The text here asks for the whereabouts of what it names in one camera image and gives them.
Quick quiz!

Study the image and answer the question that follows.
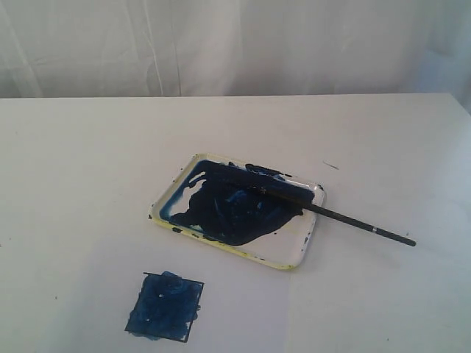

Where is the white paint tray blue paint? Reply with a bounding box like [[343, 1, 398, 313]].
[[148, 154, 325, 270]]

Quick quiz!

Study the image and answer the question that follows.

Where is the white backdrop curtain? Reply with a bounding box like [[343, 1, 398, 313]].
[[1, 1, 470, 104]]

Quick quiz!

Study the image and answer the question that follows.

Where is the black paintbrush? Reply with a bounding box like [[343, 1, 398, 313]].
[[249, 187, 417, 247]]

